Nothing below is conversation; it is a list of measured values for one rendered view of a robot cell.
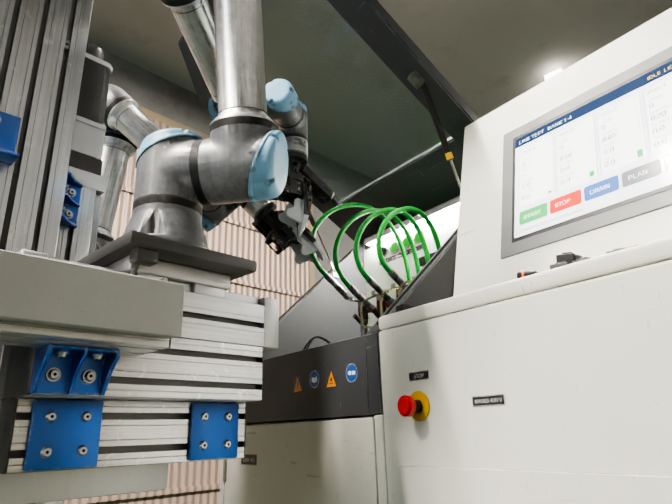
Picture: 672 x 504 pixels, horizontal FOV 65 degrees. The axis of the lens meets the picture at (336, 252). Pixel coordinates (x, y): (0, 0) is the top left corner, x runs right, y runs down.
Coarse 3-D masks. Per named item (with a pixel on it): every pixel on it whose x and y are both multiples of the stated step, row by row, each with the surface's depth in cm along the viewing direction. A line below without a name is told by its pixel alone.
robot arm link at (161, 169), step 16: (176, 128) 91; (144, 144) 91; (160, 144) 90; (176, 144) 90; (192, 144) 90; (144, 160) 90; (160, 160) 89; (176, 160) 88; (192, 160) 88; (144, 176) 89; (160, 176) 88; (176, 176) 88; (192, 176) 88; (144, 192) 87; (160, 192) 87; (176, 192) 88; (192, 192) 89
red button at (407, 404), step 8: (416, 392) 95; (400, 400) 92; (408, 400) 91; (416, 400) 93; (424, 400) 93; (400, 408) 92; (408, 408) 90; (416, 408) 92; (424, 408) 92; (408, 416) 91; (416, 416) 94; (424, 416) 92
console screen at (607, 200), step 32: (640, 64) 106; (576, 96) 117; (608, 96) 109; (640, 96) 103; (544, 128) 120; (576, 128) 113; (608, 128) 106; (640, 128) 100; (512, 160) 125; (544, 160) 116; (576, 160) 109; (608, 160) 103; (640, 160) 97; (512, 192) 120; (544, 192) 113; (576, 192) 106; (608, 192) 100; (640, 192) 95; (512, 224) 116; (544, 224) 109; (576, 224) 103; (608, 224) 98
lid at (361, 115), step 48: (288, 0) 142; (336, 0) 135; (288, 48) 154; (336, 48) 148; (384, 48) 140; (336, 96) 160; (384, 96) 154; (432, 96) 145; (336, 144) 175; (384, 144) 167; (432, 144) 160; (336, 192) 193; (384, 192) 181; (432, 192) 172
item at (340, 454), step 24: (264, 432) 134; (288, 432) 126; (312, 432) 118; (336, 432) 111; (360, 432) 105; (264, 456) 132; (288, 456) 124; (312, 456) 116; (336, 456) 110; (360, 456) 104; (240, 480) 140; (264, 480) 130; (288, 480) 122; (312, 480) 115; (336, 480) 108; (360, 480) 103
